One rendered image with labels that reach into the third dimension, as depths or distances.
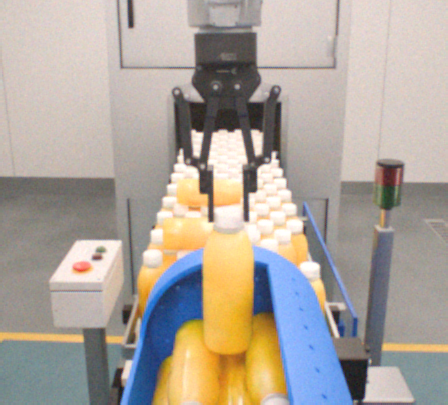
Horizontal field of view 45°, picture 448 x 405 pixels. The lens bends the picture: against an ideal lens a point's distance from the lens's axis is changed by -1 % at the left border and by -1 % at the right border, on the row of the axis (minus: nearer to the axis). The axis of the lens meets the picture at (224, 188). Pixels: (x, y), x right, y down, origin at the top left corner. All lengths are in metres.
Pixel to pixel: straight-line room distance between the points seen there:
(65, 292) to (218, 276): 0.43
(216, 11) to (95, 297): 0.62
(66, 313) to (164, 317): 0.26
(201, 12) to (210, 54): 0.05
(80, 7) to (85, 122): 1.02
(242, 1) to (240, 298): 0.37
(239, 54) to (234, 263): 0.26
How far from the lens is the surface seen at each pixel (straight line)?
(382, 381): 1.21
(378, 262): 1.33
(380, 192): 1.27
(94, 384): 1.27
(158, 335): 0.91
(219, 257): 0.70
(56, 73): 5.24
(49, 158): 5.41
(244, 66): 0.66
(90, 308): 1.07
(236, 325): 0.74
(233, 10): 0.62
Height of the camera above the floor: 1.55
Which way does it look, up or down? 17 degrees down
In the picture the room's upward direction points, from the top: straight up
